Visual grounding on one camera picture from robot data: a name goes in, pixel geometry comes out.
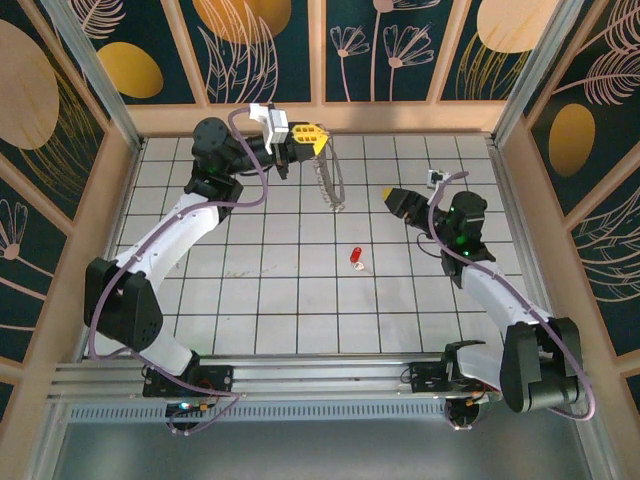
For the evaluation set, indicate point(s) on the red-capped silver key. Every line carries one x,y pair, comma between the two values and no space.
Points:
356,254

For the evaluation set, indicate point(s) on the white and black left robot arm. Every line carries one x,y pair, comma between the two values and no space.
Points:
165,240

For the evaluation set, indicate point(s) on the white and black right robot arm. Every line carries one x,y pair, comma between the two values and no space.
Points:
500,295

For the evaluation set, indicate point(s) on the grey metal shelf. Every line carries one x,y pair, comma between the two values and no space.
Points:
320,450

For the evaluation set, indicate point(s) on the aluminium table side rail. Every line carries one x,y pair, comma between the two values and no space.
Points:
133,170
512,200

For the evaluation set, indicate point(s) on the aluminium frame post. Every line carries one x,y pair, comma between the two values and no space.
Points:
97,75
539,75

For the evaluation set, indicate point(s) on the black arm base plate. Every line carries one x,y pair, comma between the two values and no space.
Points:
425,380
215,380

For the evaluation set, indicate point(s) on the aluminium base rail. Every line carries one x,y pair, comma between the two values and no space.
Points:
325,377

